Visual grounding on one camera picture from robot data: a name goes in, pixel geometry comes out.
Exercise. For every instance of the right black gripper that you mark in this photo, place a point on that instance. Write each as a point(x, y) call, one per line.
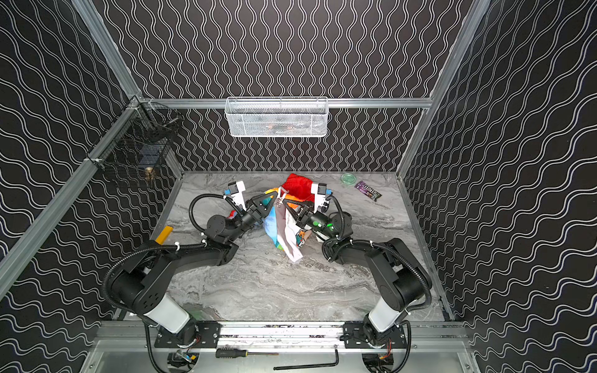
point(301, 213)

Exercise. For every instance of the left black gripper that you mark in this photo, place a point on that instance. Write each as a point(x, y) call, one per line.
point(254, 210)

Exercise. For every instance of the rainbow kids zip jacket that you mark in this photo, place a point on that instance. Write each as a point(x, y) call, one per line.
point(280, 225)

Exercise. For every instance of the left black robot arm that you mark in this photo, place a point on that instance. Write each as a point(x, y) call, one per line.
point(138, 282)

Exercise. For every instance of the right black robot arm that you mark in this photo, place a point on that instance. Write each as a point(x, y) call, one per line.
point(403, 283)

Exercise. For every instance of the green round lid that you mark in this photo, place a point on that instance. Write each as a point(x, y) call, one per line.
point(348, 179)

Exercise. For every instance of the purple snack wrapper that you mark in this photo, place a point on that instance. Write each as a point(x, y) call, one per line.
point(368, 191)

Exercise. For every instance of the yellow block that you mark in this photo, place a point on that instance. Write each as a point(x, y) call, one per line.
point(164, 234)

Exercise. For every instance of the brass fitting in basket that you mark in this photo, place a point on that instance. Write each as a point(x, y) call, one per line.
point(149, 174)

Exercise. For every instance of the black allen key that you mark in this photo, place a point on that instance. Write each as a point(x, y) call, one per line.
point(311, 366)

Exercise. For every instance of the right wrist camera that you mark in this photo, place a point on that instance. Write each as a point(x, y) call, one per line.
point(320, 193)

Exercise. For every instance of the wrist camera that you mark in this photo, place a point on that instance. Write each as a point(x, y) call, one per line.
point(235, 191)
point(320, 193)

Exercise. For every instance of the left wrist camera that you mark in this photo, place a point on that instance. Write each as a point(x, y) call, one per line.
point(235, 191)

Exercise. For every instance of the white mesh wall basket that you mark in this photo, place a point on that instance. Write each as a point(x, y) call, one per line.
point(277, 116)

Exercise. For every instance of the black wire wall basket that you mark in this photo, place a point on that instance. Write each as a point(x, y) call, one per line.
point(144, 141)

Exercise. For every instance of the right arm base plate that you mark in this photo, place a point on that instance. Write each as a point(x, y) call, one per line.
point(358, 335)

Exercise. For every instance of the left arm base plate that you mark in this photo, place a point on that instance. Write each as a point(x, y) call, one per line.
point(195, 334)

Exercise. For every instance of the black handled screwdriver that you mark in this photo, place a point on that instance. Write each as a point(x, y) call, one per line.
point(228, 353)

